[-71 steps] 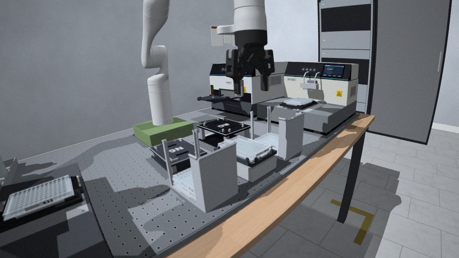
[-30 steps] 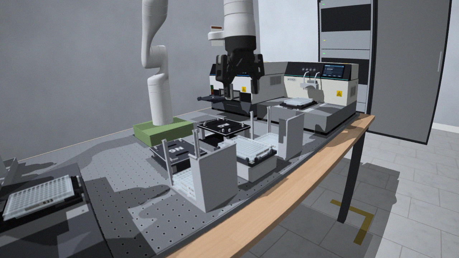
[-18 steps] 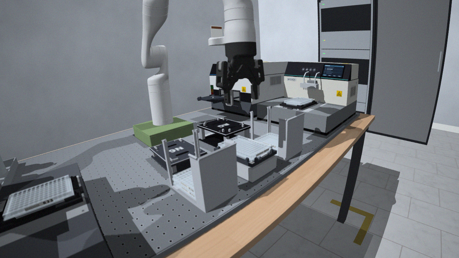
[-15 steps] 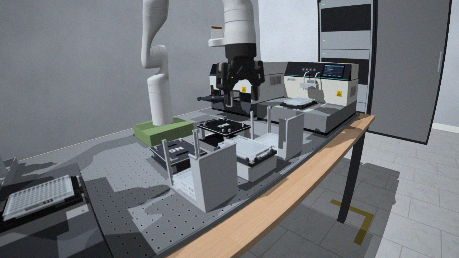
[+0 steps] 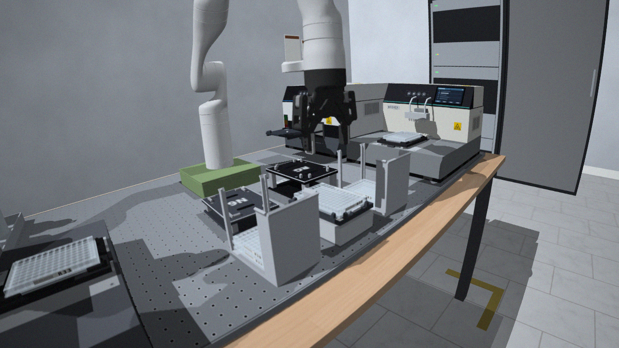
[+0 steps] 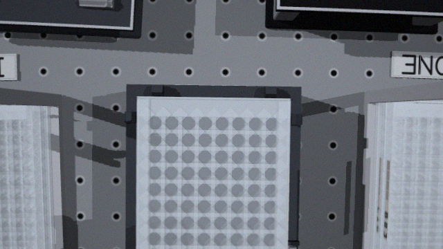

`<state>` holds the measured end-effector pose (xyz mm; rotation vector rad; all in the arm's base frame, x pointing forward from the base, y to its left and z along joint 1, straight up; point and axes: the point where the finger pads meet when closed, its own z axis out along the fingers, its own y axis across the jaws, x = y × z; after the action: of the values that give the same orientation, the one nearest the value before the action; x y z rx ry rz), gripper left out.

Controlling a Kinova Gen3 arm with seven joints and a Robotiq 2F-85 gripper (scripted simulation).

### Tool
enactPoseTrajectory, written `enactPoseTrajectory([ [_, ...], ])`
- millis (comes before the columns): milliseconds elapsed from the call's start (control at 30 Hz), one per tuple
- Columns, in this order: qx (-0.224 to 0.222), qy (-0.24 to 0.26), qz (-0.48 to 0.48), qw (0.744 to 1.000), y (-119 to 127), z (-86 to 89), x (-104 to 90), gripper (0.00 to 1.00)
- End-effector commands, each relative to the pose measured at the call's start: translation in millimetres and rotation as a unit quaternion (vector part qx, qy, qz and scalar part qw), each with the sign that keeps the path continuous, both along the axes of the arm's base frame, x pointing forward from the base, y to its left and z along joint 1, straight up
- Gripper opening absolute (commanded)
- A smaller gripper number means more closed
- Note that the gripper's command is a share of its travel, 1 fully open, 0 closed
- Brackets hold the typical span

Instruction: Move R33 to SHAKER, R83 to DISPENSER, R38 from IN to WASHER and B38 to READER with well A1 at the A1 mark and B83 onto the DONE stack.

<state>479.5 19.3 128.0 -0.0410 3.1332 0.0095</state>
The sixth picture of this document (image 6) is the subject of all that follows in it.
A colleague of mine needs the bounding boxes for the grey perforated base plate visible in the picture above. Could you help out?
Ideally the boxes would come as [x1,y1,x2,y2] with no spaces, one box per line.
[0,0,443,249]

